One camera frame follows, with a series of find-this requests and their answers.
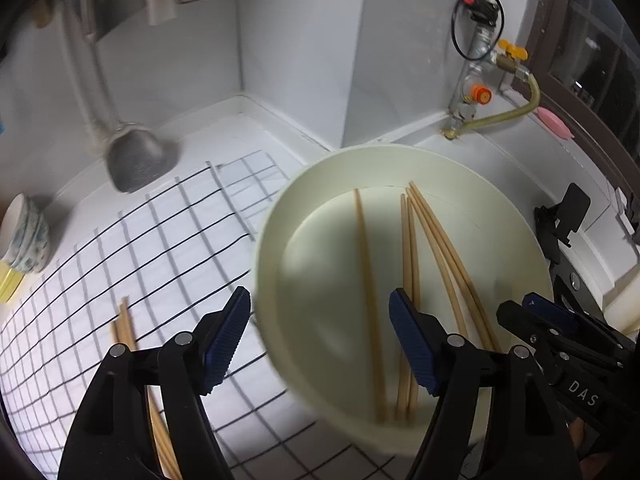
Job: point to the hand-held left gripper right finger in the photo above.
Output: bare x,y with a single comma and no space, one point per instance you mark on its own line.
415,345

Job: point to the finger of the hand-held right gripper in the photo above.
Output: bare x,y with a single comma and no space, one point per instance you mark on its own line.
550,310
525,322

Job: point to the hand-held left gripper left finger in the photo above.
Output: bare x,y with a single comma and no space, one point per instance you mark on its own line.
225,345

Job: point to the wooden chopstick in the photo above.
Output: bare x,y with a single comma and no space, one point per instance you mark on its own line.
367,300
457,260
440,255

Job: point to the pile of wooden chopsticks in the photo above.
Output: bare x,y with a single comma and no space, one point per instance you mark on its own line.
126,327

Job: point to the cream round basin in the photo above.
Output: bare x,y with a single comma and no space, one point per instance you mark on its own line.
320,270

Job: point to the black phone stand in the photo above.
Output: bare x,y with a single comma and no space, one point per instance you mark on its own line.
570,210

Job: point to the white black checkered cloth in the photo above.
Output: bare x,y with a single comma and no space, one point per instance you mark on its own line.
150,250

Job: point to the pink soap bar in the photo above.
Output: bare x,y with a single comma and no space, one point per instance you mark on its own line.
555,122

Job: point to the white patterned bowl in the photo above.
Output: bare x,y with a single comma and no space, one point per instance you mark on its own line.
40,260
36,240
12,225

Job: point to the orange capped regulator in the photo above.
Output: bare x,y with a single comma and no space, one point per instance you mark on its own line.
480,94

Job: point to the black red solenoid valve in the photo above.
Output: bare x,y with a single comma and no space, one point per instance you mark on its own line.
482,5

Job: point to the white wall hook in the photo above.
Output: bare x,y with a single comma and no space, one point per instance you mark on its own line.
621,204

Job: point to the dark brown window frame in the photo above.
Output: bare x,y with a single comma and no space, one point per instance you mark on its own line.
555,50

